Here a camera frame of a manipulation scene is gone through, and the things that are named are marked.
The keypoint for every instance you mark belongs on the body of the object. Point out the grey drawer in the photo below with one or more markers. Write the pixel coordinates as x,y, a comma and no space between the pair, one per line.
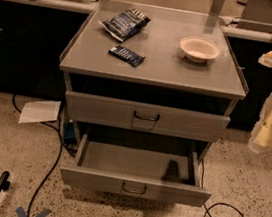
132,115
115,167

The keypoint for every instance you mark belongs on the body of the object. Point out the grey drawer cabinet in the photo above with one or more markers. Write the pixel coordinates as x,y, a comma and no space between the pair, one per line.
166,77

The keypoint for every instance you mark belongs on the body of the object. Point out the grey top drawer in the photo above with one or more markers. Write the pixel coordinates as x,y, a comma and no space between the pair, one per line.
132,115

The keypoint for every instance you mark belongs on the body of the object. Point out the white paper bowl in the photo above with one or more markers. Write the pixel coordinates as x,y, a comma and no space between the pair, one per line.
198,49

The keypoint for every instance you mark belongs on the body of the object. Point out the blue snack bar wrapper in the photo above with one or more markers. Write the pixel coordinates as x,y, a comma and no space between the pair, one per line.
126,55

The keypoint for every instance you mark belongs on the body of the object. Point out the blue chip bag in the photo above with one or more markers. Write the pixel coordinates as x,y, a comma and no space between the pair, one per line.
126,24

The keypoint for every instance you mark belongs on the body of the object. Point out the blue power box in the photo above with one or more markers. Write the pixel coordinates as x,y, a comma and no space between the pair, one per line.
69,134

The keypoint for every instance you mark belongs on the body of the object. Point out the white paper sheet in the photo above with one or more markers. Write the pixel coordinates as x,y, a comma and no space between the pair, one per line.
40,111

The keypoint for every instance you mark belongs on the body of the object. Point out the dark counter with white rail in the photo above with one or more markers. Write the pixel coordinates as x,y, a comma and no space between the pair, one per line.
32,39

